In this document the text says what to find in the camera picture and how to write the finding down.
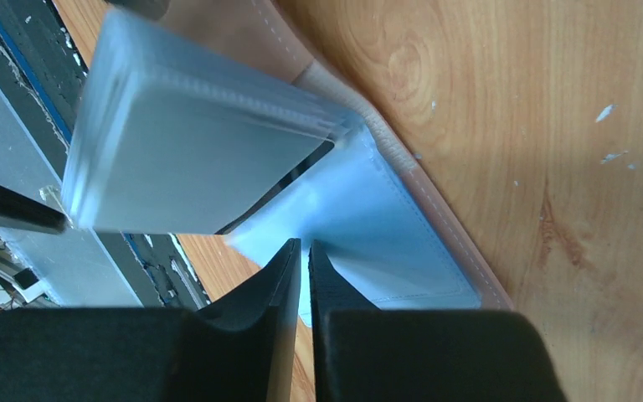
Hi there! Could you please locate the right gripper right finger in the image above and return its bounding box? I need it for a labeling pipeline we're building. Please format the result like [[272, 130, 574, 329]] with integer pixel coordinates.
[[308, 242, 565, 401]]

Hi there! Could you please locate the pink card holder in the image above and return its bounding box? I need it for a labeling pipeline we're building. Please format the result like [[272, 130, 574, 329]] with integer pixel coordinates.
[[60, 0, 516, 328]]

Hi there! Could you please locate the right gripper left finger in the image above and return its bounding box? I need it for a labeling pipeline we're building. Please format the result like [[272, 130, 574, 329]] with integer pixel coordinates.
[[0, 239, 301, 401]]

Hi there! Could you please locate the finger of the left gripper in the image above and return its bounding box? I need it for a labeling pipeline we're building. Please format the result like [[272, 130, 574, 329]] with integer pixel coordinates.
[[0, 185, 67, 234]]

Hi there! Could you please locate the aluminium rail frame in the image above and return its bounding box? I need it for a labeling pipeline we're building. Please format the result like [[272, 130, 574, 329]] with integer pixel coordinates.
[[0, 89, 142, 307]]

